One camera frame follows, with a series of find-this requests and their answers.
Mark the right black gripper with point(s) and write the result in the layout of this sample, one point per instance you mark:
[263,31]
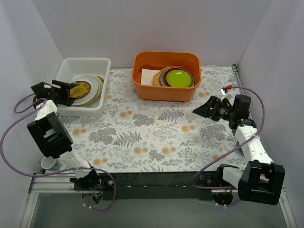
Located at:
[213,108]

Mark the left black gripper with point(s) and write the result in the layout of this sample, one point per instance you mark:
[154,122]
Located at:
[61,92]

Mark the yellow brown ornate plate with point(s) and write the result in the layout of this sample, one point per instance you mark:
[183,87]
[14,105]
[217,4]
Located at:
[81,89]

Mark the small white paper plate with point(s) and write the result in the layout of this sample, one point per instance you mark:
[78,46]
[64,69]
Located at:
[91,96]

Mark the large white paper plate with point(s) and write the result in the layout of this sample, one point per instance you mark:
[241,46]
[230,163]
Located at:
[97,92]

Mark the white watermelon pattern plate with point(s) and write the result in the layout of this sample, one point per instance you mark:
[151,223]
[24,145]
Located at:
[100,88]

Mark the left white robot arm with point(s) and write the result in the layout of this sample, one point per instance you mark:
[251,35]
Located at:
[53,139]

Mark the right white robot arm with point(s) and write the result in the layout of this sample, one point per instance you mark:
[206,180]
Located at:
[254,156]

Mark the white plastic bin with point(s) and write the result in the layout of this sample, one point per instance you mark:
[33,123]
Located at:
[74,67]

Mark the orange plastic bin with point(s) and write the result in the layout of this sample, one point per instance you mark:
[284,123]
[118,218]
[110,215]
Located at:
[158,60]

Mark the lime green round plate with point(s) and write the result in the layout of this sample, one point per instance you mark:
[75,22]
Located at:
[178,78]

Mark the dark red plate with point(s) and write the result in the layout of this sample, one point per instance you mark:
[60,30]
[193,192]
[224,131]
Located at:
[174,68]

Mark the white bowl teal rim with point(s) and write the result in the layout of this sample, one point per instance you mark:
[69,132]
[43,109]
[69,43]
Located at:
[240,150]

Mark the grey speckled plate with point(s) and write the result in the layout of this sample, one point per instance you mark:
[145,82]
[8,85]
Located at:
[161,79]

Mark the small woven bamboo tray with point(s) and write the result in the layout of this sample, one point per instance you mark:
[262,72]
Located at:
[156,77]

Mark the white paper sheet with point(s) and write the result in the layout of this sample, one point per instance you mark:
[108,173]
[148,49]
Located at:
[147,77]

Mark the white ceramic cup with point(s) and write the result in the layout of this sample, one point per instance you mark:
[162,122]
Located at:
[49,163]

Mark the floral pattern table mat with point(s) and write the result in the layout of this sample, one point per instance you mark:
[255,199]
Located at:
[135,135]

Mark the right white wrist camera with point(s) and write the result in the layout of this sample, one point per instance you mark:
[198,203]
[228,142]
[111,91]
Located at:
[227,95]

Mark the black aluminium base frame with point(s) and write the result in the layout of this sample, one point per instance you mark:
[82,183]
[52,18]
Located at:
[142,185]

